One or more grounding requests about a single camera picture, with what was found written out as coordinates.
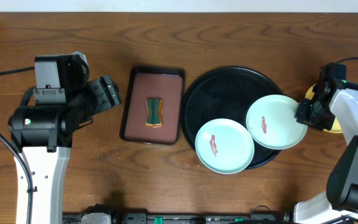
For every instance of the rectangular black water tray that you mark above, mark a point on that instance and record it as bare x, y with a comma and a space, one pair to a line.
152, 82

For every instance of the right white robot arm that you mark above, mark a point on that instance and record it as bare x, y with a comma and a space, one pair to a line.
333, 100

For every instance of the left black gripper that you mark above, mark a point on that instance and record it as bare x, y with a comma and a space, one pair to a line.
109, 90

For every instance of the round black tray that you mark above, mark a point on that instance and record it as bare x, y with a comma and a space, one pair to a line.
226, 92

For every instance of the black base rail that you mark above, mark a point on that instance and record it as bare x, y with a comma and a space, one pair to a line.
100, 213

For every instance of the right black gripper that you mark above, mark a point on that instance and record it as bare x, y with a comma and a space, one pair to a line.
301, 117

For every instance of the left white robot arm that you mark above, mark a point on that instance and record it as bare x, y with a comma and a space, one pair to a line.
43, 135

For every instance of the green yellow sponge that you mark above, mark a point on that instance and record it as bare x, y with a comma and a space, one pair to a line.
154, 112

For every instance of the yellow plate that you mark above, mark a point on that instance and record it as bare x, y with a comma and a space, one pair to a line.
336, 128

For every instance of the green plate with stain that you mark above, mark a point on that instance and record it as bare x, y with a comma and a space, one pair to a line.
271, 122

